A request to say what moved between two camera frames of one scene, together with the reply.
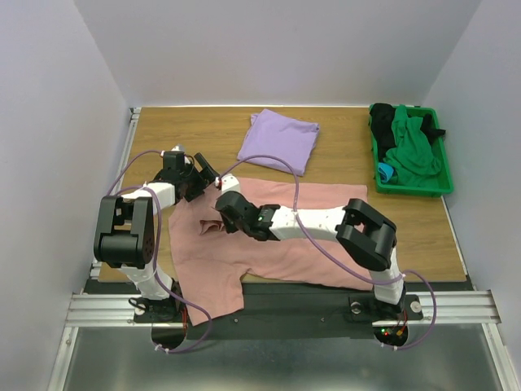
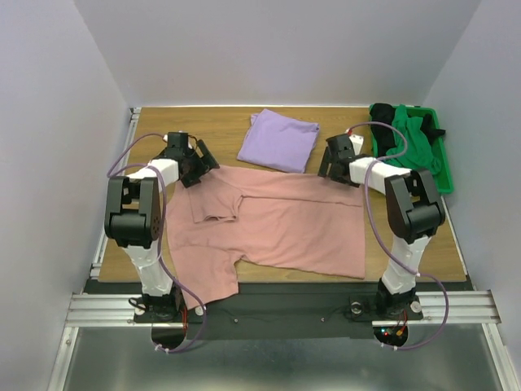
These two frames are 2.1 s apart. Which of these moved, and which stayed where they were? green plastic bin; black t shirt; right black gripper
Moved: right black gripper
Stayed: black t shirt; green plastic bin
